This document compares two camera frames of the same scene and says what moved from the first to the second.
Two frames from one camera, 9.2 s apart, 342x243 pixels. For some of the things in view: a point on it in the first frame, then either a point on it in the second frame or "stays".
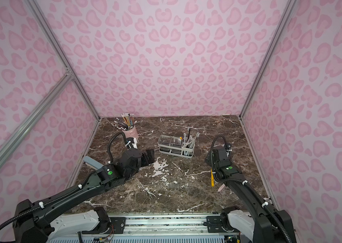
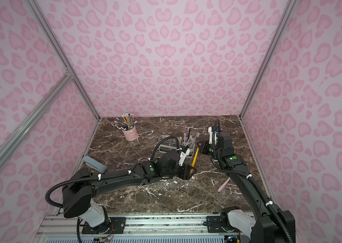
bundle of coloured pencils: x=127 y=122 stays
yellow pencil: x=212 y=179 → x=195 y=159
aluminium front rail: x=160 y=228 stays
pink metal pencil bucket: x=131 y=133 stays
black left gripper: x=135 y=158 → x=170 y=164
